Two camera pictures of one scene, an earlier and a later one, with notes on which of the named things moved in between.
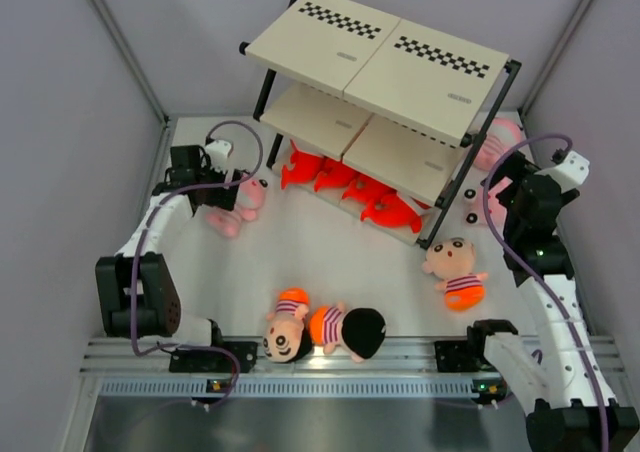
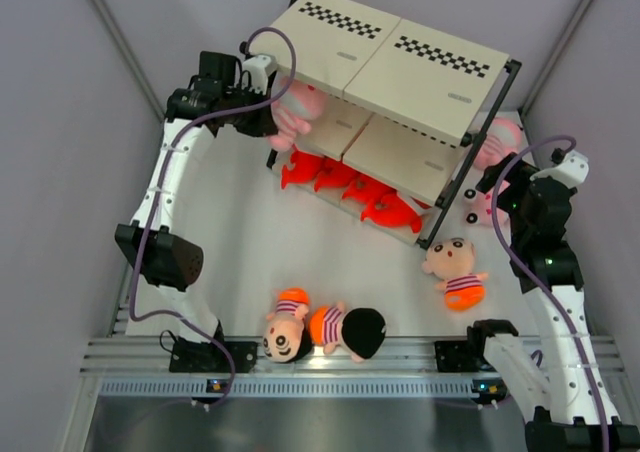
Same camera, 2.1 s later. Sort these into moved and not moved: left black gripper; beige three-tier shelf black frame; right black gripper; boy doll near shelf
Moved: left black gripper
Not moved: right black gripper; boy doll near shelf; beige three-tier shelf black frame
